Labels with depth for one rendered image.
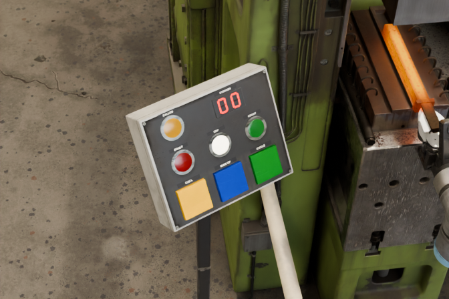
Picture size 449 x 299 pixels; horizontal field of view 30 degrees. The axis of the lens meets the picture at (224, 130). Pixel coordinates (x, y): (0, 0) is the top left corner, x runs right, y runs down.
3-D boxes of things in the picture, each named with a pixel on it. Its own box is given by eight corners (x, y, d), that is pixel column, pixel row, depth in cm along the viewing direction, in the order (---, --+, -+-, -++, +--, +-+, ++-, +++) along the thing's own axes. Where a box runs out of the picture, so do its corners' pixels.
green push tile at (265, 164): (283, 172, 202) (275, 144, 199) (258, 185, 199) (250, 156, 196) (279, 170, 203) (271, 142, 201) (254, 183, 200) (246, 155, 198)
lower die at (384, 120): (443, 125, 223) (450, 101, 217) (371, 131, 221) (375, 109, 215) (398, 26, 252) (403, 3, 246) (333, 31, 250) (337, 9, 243)
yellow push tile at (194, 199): (213, 207, 194) (205, 178, 191) (186, 221, 191) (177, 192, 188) (210, 205, 195) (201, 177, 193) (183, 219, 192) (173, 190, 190)
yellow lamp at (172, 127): (184, 138, 186) (183, 125, 183) (162, 140, 186) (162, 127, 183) (182, 129, 189) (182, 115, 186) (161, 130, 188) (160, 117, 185)
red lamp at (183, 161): (194, 172, 189) (194, 159, 186) (174, 174, 189) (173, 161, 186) (192, 162, 191) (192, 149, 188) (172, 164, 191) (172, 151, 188)
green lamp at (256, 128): (266, 138, 197) (267, 125, 194) (246, 140, 197) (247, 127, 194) (264, 129, 199) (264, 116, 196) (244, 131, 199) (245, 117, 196)
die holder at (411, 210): (466, 238, 253) (504, 136, 221) (343, 252, 248) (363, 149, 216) (410, 109, 291) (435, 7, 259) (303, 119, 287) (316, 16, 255)
